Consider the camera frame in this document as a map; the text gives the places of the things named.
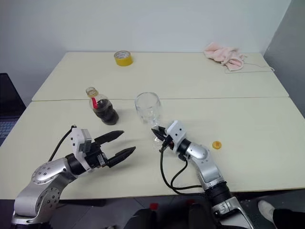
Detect yellow tape roll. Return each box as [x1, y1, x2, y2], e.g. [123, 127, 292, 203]
[113, 50, 134, 67]

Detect cola bottle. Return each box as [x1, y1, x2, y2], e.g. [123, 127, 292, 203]
[85, 86, 120, 125]

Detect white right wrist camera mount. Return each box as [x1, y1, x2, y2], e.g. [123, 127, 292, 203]
[165, 120, 187, 152]

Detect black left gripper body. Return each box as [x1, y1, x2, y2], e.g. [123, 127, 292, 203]
[84, 140, 110, 169]

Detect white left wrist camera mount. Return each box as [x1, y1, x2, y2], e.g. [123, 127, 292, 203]
[70, 128, 94, 173]

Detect black trouser leg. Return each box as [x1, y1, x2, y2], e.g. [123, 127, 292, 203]
[271, 208, 305, 229]

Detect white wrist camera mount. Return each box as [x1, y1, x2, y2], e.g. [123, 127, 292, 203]
[70, 128, 94, 173]
[165, 120, 187, 152]

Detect white shoe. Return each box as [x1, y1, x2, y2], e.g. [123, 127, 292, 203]
[258, 199, 276, 224]

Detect clear wine glass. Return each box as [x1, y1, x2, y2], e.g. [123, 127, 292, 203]
[134, 92, 165, 142]

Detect dark laptop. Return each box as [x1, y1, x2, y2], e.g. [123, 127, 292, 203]
[0, 72, 27, 146]

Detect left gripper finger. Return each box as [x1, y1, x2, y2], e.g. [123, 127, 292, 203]
[107, 146, 136, 168]
[93, 130, 125, 145]

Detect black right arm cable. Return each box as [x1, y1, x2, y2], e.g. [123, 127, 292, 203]
[159, 140, 206, 194]

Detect pink towel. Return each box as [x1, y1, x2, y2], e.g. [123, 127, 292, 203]
[203, 42, 248, 72]

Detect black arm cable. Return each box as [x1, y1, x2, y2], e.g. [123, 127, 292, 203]
[159, 140, 206, 194]
[48, 125, 77, 162]

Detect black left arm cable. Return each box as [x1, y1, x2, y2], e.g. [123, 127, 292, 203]
[48, 125, 77, 162]

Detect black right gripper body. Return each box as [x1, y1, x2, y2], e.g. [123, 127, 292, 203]
[162, 134, 174, 150]

